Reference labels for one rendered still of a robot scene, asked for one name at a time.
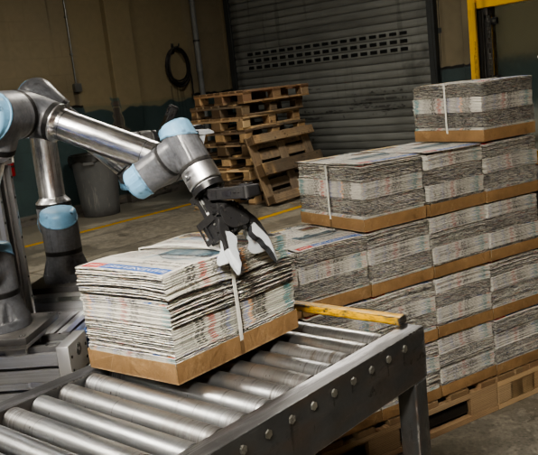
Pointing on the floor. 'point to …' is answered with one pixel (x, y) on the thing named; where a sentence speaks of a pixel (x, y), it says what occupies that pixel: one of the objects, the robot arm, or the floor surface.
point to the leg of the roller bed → (415, 420)
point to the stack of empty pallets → (245, 127)
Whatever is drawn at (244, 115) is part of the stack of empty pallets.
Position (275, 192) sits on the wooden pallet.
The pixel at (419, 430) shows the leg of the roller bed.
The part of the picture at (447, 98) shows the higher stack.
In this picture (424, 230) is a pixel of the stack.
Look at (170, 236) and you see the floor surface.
